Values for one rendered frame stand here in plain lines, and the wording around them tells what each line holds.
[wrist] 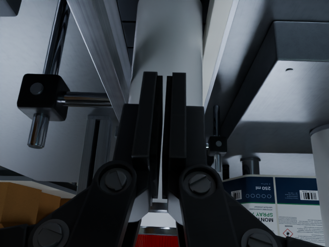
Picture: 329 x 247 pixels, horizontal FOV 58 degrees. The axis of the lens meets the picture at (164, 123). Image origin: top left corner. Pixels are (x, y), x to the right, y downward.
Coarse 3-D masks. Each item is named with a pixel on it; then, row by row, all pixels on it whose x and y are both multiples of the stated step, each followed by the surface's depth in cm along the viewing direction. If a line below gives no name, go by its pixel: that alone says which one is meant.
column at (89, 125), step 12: (96, 120) 61; (108, 120) 60; (96, 132) 60; (108, 132) 60; (84, 144) 58; (96, 144) 59; (108, 144) 61; (84, 156) 58; (96, 156) 57; (108, 156) 61; (84, 168) 57; (96, 168) 57; (84, 180) 56
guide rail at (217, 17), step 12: (216, 0) 18; (228, 0) 18; (216, 12) 19; (228, 12) 19; (216, 24) 20; (204, 36) 24; (216, 36) 22; (204, 48) 23; (216, 48) 23; (204, 60) 25; (204, 72) 26; (204, 84) 29; (204, 96) 31
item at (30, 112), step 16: (64, 0) 26; (64, 16) 26; (64, 32) 25; (48, 48) 24; (48, 64) 24; (32, 80) 22; (48, 80) 22; (32, 96) 22; (48, 96) 22; (64, 96) 23; (80, 96) 23; (96, 96) 23; (32, 112) 22; (48, 112) 22; (64, 112) 24; (32, 128) 22; (32, 144) 22
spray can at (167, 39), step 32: (160, 0) 21; (192, 0) 21; (160, 32) 20; (192, 32) 20; (160, 64) 19; (192, 64) 20; (192, 96) 19; (160, 160) 17; (160, 192) 16; (160, 224) 16
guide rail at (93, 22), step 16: (80, 0) 12; (96, 0) 13; (80, 16) 13; (96, 16) 13; (80, 32) 14; (96, 32) 14; (112, 32) 16; (96, 48) 16; (112, 48) 16; (96, 64) 17; (112, 64) 17; (112, 80) 19; (112, 96) 21; (128, 96) 23
